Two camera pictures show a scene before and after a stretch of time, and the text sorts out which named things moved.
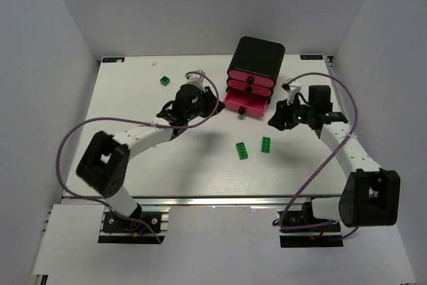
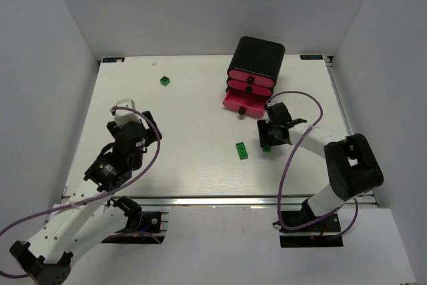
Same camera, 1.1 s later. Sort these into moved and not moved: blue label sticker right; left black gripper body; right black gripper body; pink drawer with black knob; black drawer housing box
Moved: right black gripper body; left black gripper body
Not moved: blue label sticker right; pink drawer with black knob; black drawer housing box
